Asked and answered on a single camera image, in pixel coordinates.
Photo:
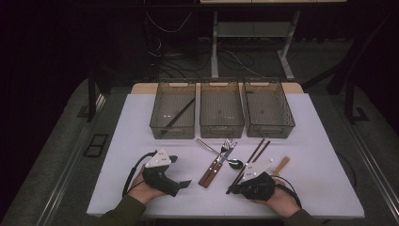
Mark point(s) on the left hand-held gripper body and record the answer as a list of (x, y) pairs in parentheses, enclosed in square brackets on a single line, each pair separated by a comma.
[(158, 180)]

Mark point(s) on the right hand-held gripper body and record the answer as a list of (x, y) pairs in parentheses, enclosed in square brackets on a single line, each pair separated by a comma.
[(258, 188)]

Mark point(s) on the metal spoon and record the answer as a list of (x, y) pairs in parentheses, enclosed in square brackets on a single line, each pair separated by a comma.
[(236, 164)]

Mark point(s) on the small wooden spoon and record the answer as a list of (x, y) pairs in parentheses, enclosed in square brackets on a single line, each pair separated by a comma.
[(282, 164)]

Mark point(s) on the black chopstick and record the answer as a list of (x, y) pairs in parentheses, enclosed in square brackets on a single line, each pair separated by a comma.
[(178, 116)]

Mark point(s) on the transparent brown plastic bin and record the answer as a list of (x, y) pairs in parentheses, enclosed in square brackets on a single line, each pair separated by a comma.
[(221, 106), (266, 106), (172, 94)]

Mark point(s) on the person's left hand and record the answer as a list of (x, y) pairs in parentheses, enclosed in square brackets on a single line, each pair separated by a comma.
[(141, 190)]

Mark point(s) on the person's right hand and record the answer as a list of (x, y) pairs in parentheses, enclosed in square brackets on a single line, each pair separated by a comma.
[(282, 202)]

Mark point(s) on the white metal desk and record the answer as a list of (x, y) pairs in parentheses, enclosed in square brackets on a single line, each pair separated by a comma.
[(214, 47)]

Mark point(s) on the metal floor rail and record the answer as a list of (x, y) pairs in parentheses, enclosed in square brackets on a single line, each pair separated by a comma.
[(72, 153), (375, 166)]

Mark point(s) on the black stand post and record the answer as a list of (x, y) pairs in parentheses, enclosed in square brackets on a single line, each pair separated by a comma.
[(349, 100)]

